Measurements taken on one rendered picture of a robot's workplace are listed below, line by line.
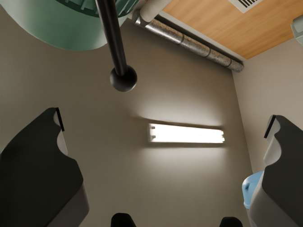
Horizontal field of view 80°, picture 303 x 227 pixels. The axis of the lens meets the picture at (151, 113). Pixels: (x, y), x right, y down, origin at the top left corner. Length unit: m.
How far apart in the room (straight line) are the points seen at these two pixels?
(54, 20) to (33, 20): 0.03
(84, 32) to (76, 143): 1.30
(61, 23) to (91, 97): 1.40
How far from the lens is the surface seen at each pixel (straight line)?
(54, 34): 0.29
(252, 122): 3.37
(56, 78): 1.63
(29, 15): 0.28
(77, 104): 1.59
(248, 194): 0.40
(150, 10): 2.07
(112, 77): 0.23
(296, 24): 2.33
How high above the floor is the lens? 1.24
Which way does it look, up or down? 49 degrees up
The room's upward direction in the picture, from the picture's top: 113 degrees counter-clockwise
